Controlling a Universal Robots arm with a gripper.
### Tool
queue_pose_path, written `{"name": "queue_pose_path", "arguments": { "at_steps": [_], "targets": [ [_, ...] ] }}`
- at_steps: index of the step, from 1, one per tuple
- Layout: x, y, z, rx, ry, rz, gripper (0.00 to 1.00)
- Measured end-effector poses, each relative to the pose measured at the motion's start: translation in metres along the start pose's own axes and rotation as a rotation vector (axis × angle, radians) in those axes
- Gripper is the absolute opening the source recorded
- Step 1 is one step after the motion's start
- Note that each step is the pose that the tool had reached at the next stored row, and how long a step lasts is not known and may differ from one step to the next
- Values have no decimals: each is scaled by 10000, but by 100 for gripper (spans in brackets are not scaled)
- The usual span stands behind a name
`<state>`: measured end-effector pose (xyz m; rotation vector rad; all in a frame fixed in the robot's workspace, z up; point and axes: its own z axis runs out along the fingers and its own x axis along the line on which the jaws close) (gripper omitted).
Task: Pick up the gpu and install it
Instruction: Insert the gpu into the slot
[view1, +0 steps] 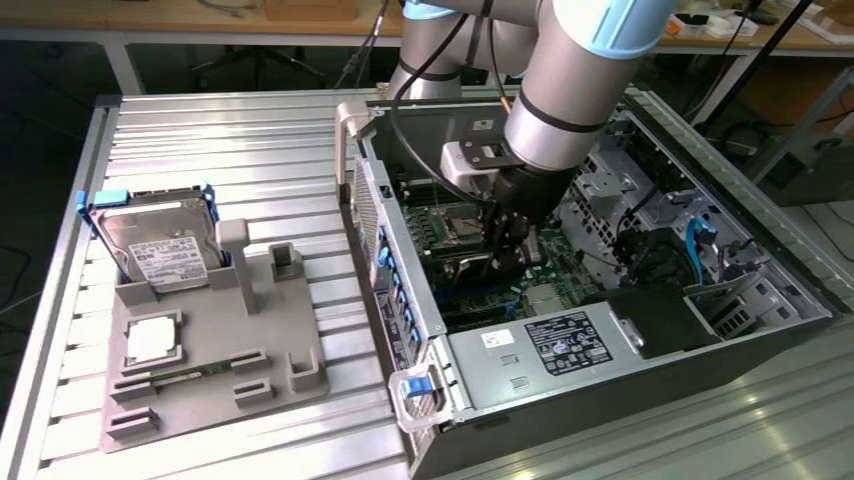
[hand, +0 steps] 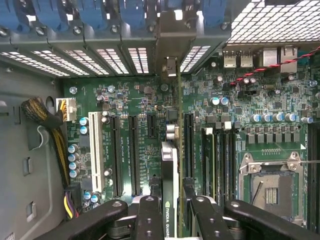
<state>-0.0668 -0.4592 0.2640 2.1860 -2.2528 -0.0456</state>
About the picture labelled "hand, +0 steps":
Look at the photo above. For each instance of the green motherboard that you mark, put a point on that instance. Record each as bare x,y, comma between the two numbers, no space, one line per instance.
155,100

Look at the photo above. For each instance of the white expansion slot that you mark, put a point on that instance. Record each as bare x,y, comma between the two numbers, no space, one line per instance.
96,150

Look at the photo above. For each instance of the thin metal locking lever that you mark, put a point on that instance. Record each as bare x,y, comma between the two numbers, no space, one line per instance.
310,162

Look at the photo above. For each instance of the black RAM slot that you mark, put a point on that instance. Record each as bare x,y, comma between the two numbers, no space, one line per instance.
313,175
230,162
220,162

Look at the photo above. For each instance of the CPU socket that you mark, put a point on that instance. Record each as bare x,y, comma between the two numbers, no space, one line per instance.
272,192

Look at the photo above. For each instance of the short black expansion slot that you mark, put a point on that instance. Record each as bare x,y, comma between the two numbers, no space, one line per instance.
152,126

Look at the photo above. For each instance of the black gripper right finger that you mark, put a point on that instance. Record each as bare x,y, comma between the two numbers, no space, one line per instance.
207,220

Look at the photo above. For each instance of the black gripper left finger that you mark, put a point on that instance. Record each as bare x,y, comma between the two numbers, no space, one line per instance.
150,220

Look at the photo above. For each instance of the vented metal slot cover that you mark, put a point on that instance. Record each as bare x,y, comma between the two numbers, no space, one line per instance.
30,62
60,62
195,58
138,60
113,61
86,62

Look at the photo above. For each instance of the metal rear port block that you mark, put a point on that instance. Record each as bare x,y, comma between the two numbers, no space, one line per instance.
288,58
246,59
270,57
229,60

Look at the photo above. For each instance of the white power connector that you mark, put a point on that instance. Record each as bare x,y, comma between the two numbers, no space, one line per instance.
66,110

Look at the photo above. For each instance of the open grey PC case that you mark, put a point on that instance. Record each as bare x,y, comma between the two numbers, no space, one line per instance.
25,162

